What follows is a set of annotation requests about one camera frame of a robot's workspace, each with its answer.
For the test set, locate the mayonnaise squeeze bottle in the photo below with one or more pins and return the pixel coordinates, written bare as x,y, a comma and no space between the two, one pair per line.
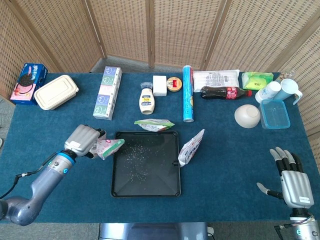
147,101

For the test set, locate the cola bottle red label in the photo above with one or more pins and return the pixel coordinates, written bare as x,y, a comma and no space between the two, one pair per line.
220,93

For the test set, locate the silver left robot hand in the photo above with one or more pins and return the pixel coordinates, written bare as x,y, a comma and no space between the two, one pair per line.
82,138

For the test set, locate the blue clear plastic container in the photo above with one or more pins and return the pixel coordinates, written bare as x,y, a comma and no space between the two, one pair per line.
275,113

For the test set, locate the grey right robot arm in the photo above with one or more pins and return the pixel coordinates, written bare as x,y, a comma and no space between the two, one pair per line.
305,228

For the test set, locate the long pastel tissue pack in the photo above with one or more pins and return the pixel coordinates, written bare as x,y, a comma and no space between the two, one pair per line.
107,92

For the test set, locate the wicker folding screen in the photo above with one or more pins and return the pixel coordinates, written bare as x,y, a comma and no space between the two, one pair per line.
182,30

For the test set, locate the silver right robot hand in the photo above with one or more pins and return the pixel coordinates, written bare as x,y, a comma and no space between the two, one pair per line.
296,187

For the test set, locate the beige bowl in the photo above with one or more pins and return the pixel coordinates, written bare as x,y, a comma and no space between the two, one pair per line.
247,116

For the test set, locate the green white seasoning packet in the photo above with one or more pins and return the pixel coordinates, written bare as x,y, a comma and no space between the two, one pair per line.
153,124

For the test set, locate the blue cling film tube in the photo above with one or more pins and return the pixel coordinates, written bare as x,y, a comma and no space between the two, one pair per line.
188,95

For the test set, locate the small white box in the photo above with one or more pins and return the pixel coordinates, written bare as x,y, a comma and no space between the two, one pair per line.
159,86

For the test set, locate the round yellow red tin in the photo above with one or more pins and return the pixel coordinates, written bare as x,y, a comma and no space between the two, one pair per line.
174,84

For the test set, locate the white plastic bottle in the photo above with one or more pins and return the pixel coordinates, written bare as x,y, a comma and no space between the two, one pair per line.
267,91

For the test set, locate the blue table cloth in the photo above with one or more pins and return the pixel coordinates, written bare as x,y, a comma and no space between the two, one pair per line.
50,120

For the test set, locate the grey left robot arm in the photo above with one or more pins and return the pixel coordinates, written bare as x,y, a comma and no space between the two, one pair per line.
46,181

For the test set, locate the black plastic tray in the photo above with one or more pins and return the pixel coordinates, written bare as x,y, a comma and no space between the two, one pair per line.
150,170

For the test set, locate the pink green seasoning packet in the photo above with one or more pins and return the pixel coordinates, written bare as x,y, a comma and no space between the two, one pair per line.
110,147

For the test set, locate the white labelled plastic packet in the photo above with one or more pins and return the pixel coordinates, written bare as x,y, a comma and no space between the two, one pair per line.
215,78

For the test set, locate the clear glass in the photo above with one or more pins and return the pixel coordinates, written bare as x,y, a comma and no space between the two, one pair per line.
288,73

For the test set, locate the green wet wipes pack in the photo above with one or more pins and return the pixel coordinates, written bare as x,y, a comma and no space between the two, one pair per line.
256,80

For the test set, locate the white blue red packet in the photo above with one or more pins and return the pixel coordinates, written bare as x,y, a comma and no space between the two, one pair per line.
191,150

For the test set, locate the blue cookie box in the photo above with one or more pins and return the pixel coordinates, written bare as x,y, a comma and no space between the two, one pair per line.
25,83

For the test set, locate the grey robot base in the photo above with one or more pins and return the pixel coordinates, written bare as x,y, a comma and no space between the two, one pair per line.
152,231

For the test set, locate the beige lidded lunch box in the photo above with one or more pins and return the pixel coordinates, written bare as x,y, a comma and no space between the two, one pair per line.
56,92

